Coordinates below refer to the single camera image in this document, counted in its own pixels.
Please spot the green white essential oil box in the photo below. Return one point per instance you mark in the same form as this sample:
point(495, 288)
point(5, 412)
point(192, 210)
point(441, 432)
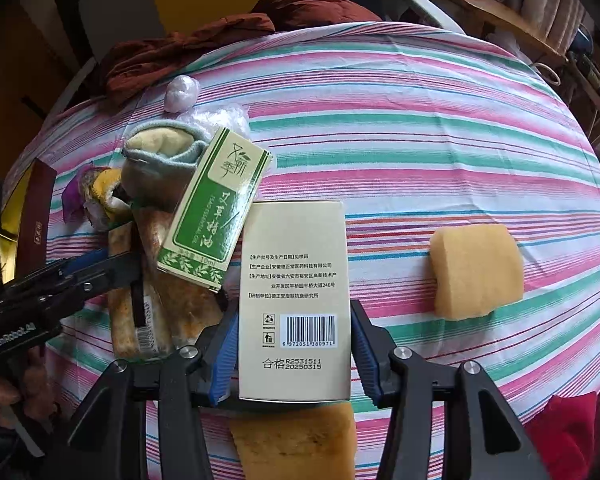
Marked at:
point(209, 219)

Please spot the dark red blanket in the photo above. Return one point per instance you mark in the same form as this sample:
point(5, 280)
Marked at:
point(132, 66)

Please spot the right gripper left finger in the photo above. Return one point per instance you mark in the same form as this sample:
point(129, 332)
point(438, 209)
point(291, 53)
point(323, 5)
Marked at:
point(211, 360)

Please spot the white plastic bag ball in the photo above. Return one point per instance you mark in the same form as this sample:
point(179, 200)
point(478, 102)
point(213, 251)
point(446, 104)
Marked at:
point(181, 94)

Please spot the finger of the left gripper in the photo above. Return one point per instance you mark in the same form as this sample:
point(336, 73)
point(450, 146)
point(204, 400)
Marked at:
point(118, 271)
point(60, 268)

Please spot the brown patterned package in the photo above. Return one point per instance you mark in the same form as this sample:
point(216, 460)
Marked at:
point(175, 312)

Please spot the yellow sponge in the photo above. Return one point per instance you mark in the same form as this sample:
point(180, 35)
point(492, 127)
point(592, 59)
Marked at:
point(477, 268)
point(315, 443)

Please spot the person left hand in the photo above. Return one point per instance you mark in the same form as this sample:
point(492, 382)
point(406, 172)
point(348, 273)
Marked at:
point(35, 391)

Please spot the wooden shelf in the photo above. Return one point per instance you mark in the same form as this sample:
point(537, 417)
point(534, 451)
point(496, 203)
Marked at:
point(498, 15)

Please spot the purple small object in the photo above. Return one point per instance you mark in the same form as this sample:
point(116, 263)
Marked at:
point(73, 197)

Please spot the beige blue sock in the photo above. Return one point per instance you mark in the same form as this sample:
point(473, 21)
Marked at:
point(160, 158)

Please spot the striped bed sheet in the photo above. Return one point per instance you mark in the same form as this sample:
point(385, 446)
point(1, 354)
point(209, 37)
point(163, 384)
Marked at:
point(413, 128)

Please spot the beige medicine box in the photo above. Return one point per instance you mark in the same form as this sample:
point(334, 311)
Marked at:
point(294, 334)

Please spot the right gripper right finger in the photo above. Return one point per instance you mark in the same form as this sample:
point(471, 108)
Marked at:
point(379, 370)

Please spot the red cushion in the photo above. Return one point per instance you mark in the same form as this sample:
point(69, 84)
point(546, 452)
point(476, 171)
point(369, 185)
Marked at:
point(563, 435)

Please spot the clear plastic wrap bundle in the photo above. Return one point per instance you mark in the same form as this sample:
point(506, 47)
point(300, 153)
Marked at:
point(211, 118)

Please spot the gold tray box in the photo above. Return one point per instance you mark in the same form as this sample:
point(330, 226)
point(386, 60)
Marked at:
point(24, 222)

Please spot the yellow patterned sock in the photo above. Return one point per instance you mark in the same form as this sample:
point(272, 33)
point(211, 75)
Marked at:
point(100, 190)

